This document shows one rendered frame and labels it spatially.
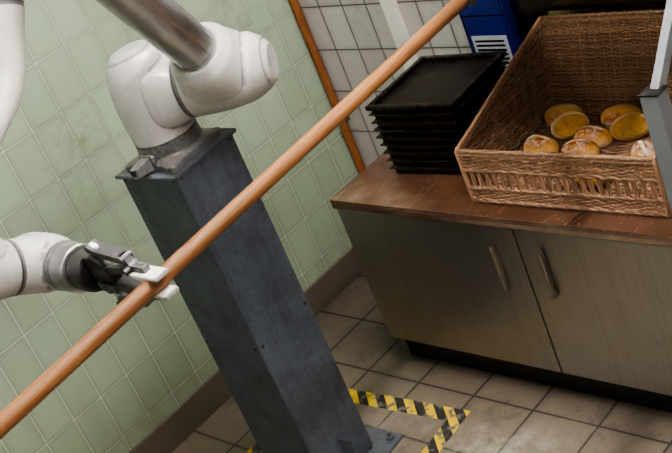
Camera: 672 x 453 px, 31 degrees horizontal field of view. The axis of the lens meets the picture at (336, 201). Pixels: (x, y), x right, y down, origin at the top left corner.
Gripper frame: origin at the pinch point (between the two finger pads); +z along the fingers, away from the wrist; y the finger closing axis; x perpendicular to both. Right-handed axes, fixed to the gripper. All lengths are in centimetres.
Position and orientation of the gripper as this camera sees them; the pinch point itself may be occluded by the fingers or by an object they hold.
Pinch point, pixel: (154, 282)
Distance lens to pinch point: 200.6
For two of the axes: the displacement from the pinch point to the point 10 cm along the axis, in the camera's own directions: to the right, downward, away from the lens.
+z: 7.1, 0.7, -7.0
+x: -5.9, 5.9, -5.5
